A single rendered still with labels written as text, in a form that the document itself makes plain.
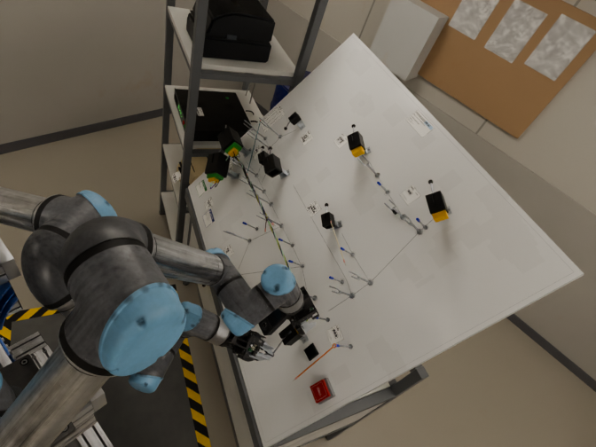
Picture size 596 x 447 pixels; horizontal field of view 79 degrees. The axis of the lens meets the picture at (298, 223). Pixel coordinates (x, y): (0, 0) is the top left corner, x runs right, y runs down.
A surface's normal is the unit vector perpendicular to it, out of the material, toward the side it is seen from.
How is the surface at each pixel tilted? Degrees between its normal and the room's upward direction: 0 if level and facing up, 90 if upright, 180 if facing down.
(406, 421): 0
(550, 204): 90
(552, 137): 90
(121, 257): 10
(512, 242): 54
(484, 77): 90
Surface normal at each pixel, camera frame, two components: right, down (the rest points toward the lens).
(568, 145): -0.65, 0.40
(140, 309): 0.30, -0.62
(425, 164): -0.55, -0.30
